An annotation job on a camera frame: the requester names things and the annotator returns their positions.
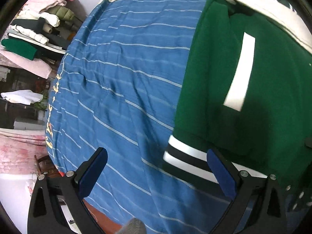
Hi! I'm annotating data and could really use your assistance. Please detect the green varsity jacket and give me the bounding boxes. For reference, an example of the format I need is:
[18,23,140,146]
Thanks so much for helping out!
[163,0,311,190]

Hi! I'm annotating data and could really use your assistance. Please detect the pile of folded clothes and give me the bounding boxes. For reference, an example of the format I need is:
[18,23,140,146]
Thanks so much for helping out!
[1,0,82,61]

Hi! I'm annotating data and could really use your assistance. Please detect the white garment on shelf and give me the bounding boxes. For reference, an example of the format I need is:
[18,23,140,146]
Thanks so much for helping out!
[1,90,43,105]

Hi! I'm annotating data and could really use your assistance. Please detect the blue striped bed sheet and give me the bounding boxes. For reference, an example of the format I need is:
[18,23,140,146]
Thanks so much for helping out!
[46,0,229,233]

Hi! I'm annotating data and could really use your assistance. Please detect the pink cloth shelf cover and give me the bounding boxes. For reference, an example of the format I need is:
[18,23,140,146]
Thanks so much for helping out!
[1,49,52,79]

